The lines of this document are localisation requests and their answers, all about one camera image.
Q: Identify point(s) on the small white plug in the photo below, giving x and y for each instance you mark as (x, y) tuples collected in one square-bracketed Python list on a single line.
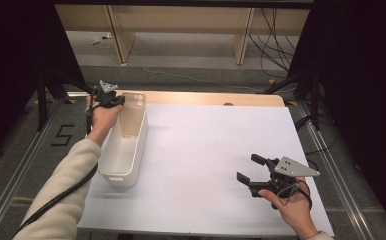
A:
[(95, 40)]

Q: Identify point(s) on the white paper sheet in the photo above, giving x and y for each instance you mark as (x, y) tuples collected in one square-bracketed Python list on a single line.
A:
[(197, 150)]

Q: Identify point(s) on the person's right hand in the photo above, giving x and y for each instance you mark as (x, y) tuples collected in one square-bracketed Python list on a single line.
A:
[(296, 211)]

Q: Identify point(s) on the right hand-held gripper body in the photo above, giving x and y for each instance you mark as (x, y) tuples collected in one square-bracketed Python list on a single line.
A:
[(292, 169)]

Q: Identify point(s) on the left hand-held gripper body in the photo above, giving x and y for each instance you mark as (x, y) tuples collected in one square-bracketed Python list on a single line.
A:
[(106, 98)]

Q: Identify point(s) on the light wooden table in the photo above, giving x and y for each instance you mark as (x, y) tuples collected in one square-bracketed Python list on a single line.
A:
[(187, 97)]

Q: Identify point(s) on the person's left hand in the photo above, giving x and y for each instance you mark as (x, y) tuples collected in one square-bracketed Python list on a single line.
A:
[(102, 120)]

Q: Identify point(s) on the beige phone case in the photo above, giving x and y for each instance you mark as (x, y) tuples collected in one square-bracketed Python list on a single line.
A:
[(132, 120)]

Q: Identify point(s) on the white plastic storage bin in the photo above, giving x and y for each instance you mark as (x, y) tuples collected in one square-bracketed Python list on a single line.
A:
[(122, 156)]

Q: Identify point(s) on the black metal stand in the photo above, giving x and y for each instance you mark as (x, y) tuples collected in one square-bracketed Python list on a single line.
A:
[(41, 100), (314, 96)]

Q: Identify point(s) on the light wooden desk frame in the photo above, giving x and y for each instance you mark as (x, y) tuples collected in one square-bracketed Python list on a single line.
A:
[(181, 18)]

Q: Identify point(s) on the aluminium floor rail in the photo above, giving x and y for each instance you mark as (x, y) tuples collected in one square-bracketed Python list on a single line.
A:
[(338, 181), (14, 180)]

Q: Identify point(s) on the black curtain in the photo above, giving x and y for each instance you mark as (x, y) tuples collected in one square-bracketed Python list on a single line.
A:
[(11, 50), (364, 66)]

